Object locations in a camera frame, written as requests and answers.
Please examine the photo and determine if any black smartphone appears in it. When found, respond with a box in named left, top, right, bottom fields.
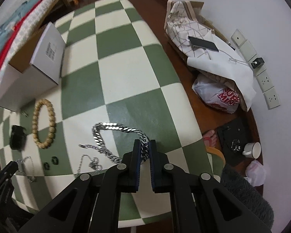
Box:
left=188, top=36, right=219, bottom=52

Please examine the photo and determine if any white mug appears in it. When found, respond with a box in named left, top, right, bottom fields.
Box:
left=242, top=142, right=261, bottom=159

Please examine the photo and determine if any thick silver chain bracelet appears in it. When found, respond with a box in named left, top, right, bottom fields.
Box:
left=79, top=122, right=151, bottom=165

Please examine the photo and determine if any white wall socket strip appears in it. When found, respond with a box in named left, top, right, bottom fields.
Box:
left=231, top=29, right=280, bottom=110

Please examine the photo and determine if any foot in red sandal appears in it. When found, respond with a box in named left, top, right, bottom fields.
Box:
left=202, top=130, right=218, bottom=147

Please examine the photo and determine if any white cardboard box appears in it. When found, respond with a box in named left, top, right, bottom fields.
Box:
left=0, top=22, right=66, bottom=111

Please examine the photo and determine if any white red plastic bag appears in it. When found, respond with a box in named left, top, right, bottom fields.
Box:
left=192, top=74, right=240, bottom=114

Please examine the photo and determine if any red bedspread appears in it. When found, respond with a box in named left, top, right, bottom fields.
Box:
left=0, top=0, right=57, bottom=83

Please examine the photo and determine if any white charging cable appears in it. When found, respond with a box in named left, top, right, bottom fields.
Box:
left=191, top=47, right=254, bottom=66

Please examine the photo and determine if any white paper sheet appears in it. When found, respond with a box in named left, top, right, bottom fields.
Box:
left=187, top=34, right=256, bottom=111

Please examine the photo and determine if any green white checkered tablecloth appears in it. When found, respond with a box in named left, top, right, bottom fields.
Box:
left=0, top=0, right=225, bottom=228

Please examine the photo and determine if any black charger plug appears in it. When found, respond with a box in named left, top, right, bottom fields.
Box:
left=250, top=57, right=264, bottom=69

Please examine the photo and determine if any small white plastic bag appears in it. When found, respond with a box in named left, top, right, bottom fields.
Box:
left=245, top=160, right=266, bottom=187

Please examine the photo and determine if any patterned white mattress sheet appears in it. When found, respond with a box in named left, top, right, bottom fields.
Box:
left=0, top=0, right=58, bottom=82

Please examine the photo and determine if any wooden bead bracelet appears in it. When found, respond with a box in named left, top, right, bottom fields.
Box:
left=31, top=98, right=57, bottom=150

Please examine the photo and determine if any patterned fabric tote bag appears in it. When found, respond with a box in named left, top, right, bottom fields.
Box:
left=164, top=0, right=214, bottom=58

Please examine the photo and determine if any thin silver chain necklace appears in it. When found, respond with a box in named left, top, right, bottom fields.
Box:
left=73, top=154, right=104, bottom=178

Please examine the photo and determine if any black wristband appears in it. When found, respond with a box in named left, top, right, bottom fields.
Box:
left=9, top=125, right=27, bottom=150

